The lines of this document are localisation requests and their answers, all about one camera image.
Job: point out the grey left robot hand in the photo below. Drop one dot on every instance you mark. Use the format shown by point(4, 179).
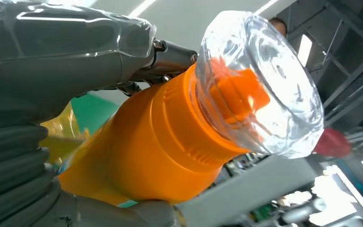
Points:
point(50, 65)

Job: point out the yellow taped cardboard box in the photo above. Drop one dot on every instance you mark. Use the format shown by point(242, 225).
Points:
point(61, 134)

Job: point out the green table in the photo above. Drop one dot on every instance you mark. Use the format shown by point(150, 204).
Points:
point(93, 111)

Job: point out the standing person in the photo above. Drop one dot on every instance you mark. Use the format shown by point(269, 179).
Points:
point(278, 26)

